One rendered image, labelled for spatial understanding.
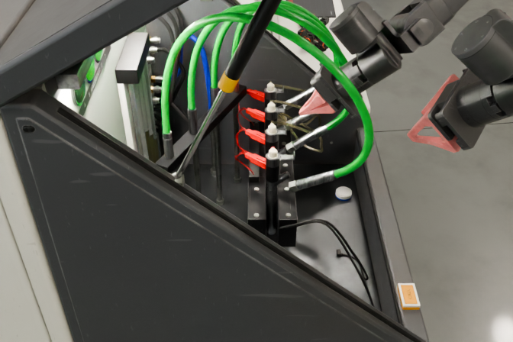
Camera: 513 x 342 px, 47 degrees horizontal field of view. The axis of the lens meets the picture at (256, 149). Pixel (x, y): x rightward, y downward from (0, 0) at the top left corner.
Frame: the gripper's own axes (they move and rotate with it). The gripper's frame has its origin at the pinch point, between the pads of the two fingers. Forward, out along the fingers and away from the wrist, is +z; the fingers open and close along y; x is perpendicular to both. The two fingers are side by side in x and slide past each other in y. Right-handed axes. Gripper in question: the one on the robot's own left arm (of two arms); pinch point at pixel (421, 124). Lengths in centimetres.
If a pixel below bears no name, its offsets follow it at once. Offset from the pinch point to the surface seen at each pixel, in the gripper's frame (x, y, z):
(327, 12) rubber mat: -8, -81, 82
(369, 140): -0.8, 0.6, 10.4
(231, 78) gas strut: -24.9, 21.4, -4.6
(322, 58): -15.9, -0.6, 7.1
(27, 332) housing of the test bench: -16, 51, 41
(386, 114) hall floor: 68, -153, 172
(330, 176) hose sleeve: 1.4, 3.9, 20.2
